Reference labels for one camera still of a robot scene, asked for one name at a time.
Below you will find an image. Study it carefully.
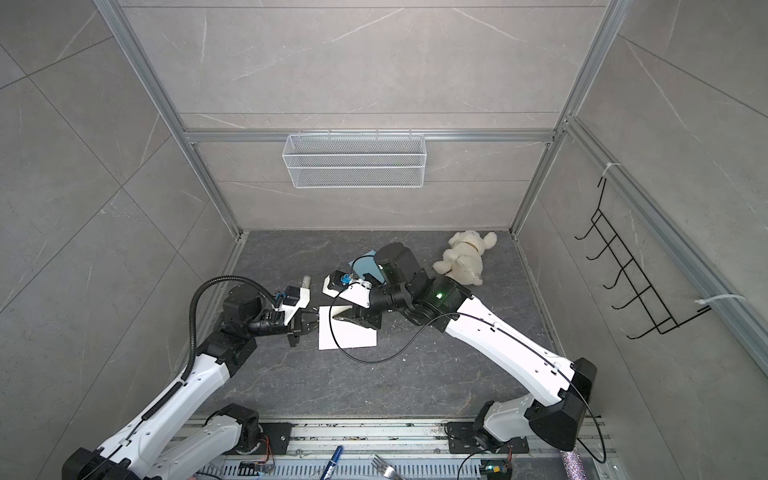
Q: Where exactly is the beige letter paper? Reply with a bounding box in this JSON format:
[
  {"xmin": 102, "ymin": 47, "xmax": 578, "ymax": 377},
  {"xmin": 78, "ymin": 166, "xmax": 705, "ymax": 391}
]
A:
[{"xmin": 318, "ymin": 306, "xmax": 377, "ymax": 351}]

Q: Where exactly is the light blue envelope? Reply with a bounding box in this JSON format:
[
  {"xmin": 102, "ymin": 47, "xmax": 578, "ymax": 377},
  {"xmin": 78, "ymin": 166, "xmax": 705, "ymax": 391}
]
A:
[{"xmin": 349, "ymin": 250, "xmax": 385, "ymax": 283}]

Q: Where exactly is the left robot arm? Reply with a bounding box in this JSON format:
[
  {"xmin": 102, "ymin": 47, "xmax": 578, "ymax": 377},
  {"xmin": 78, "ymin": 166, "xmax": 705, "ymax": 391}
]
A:
[{"xmin": 61, "ymin": 275, "xmax": 317, "ymax": 479}]

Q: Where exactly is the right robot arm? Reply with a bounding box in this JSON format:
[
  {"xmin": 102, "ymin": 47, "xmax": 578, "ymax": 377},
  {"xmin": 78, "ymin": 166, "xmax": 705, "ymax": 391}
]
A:
[{"xmin": 323, "ymin": 242, "xmax": 597, "ymax": 452}]

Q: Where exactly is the white plush teddy bear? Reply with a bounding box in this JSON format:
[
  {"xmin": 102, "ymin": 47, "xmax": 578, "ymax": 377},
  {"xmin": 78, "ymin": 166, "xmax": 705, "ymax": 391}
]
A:
[{"xmin": 432, "ymin": 230, "xmax": 498, "ymax": 286}]

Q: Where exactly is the blue marker pen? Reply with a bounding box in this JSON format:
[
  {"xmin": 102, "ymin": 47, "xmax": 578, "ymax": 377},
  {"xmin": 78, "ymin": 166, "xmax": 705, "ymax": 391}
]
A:
[{"xmin": 320, "ymin": 445, "xmax": 344, "ymax": 480}]

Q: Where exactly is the silver fork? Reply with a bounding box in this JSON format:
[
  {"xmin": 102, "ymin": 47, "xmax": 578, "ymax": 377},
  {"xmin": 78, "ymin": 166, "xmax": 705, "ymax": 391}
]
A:
[{"xmin": 372, "ymin": 455, "xmax": 403, "ymax": 480}]

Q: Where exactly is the glitter pink microphone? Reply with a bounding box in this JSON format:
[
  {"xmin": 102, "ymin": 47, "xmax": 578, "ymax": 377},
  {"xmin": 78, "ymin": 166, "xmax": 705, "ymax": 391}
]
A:
[{"xmin": 560, "ymin": 451, "xmax": 588, "ymax": 480}]

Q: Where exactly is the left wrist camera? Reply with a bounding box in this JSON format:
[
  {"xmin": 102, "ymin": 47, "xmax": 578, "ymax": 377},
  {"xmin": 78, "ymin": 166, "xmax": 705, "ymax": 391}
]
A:
[{"xmin": 274, "ymin": 286, "xmax": 310, "ymax": 326}]

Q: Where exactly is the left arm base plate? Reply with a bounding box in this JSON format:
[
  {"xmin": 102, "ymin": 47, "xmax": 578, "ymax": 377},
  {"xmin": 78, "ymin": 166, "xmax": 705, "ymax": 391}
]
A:
[{"xmin": 234, "ymin": 422, "xmax": 293, "ymax": 456}]

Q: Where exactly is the white wire mesh basket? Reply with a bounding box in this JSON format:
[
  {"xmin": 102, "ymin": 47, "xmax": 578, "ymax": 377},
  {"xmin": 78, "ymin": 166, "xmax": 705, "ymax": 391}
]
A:
[{"xmin": 282, "ymin": 133, "xmax": 428, "ymax": 189}]

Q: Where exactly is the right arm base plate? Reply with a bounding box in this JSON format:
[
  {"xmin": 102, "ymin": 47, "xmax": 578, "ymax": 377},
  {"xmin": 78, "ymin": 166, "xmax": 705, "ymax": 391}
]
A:
[{"xmin": 443, "ymin": 422, "xmax": 530, "ymax": 454}]

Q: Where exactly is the black wire hook rack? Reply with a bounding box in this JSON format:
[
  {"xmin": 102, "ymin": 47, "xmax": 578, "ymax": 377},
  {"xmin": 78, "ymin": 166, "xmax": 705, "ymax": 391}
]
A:
[{"xmin": 574, "ymin": 178, "xmax": 713, "ymax": 340}]

